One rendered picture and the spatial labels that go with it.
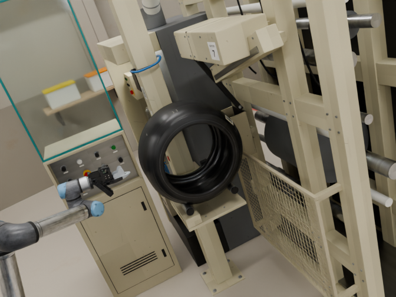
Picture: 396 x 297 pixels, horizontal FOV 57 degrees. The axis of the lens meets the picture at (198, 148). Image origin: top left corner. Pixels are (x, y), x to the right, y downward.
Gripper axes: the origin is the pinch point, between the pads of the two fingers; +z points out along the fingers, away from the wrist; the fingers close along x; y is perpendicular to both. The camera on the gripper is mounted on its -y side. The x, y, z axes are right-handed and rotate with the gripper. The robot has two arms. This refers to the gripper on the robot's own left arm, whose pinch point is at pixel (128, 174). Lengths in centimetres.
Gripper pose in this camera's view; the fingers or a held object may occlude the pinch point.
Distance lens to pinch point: 197.6
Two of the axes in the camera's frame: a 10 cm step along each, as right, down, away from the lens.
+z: 9.2, -2.9, 2.7
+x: -3.5, -3.0, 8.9
